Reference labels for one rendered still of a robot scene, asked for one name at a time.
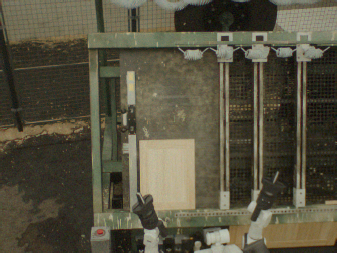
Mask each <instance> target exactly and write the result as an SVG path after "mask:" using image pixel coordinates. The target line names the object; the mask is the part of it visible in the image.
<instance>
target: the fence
mask: <svg viewBox="0 0 337 253"><path fill-rule="evenodd" d="M129 73H133V80H129ZM129 83H133V91H129ZM127 85H128V105H135V72H127ZM129 175H130V212H133V211H132V206H133V205H134V204H135V203H137V202H138V197H137V196H136V193H138V190H137V165H136V135H129Z"/></svg>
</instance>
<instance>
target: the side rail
mask: <svg viewBox="0 0 337 253"><path fill-rule="evenodd" d="M88 51H89V86H90V121H91V156H92V174H93V208H94V213H102V211H103V177H102V139H101V102H100V71H99V67H100V65H99V50H98V49H96V50H89V49H88Z"/></svg>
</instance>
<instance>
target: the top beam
mask: <svg viewBox="0 0 337 253"><path fill-rule="evenodd" d="M217 33H232V36H233V41H252V33H267V41H296V40H297V33H312V41H324V40H337V31H320V32H303V31H253V32H118V33H87V48H88V49H178V48H180V49H189V48H210V47H211V48H217V45H174V42H210V41H217ZM300 40H301V41H307V36H300ZM238 47H239V48H241V47H242V48H252V45H235V47H233V48H238ZM268 47H270V48H271V47H273V48H280V47H282V48H287V47H290V48H293V47H297V44H271V46H268ZM328 47H330V48H337V44H318V46H315V48H328Z"/></svg>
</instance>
